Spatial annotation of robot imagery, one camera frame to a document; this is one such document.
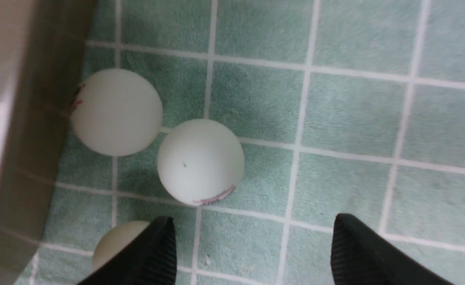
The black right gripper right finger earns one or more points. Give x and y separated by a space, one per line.
361 257

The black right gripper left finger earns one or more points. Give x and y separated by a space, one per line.
150 259

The white ping-pong ball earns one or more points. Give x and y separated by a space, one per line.
116 112
114 241
200 162

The olive plastic storage bin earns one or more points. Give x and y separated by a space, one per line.
42 46

